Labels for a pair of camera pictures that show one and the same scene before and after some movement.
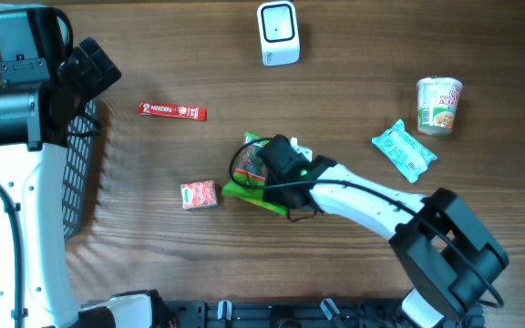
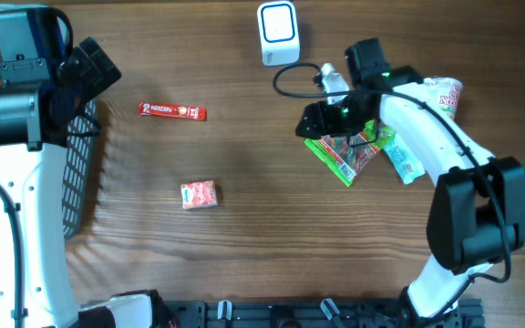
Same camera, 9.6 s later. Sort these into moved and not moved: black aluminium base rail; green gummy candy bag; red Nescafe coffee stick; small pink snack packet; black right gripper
Moved: green gummy candy bag; black right gripper
Not moved: small pink snack packet; red Nescafe coffee stick; black aluminium base rail
